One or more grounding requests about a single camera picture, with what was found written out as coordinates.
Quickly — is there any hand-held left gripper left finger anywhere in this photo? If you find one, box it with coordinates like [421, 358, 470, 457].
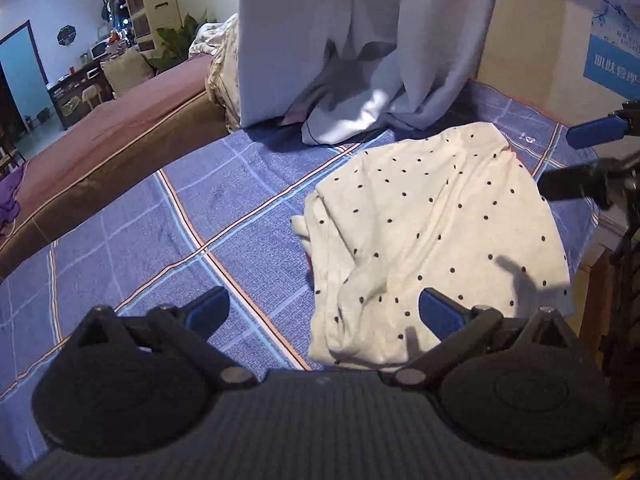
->
[62, 287, 258, 390]

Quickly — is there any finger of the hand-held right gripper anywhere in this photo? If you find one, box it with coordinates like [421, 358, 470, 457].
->
[566, 100, 640, 150]
[536, 152, 640, 210]

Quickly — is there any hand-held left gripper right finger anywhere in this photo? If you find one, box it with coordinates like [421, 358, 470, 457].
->
[390, 287, 588, 390]

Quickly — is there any cream polka dot top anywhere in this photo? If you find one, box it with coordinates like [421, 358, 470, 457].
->
[291, 122, 576, 367]

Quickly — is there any blue plaid bed sheet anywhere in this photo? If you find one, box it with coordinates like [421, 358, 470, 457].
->
[0, 80, 601, 476]

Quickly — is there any wooden bedside cabinet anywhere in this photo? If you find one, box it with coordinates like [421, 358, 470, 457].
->
[575, 240, 640, 466]

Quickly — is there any brown mattress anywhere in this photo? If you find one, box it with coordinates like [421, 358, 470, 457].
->
[0, 52, 236, 281]

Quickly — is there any purple cloth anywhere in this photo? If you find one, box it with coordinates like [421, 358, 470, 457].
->
[0, 165, 26, 226]

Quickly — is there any floral quilt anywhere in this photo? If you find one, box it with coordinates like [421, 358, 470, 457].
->
[189, 12, 241, 131]

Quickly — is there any beige cushion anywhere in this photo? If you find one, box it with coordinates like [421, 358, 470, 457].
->
[102, 50, 153, 96]

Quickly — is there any dark sideboard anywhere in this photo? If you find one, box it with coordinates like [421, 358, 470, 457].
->
[47, 57, 108, 128]

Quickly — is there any green potted plant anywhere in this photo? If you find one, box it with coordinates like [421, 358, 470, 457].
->
[150, 12, 208, 71]

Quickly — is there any blue door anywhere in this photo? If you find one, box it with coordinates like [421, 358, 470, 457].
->
[0, 20, 51, 146]

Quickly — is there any cream drawer cabinet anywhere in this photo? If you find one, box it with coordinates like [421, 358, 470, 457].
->
[125, 0, 183, 53]

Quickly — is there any blue wall poster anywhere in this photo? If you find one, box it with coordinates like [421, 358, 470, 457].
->
[582, 0, 640, 101]

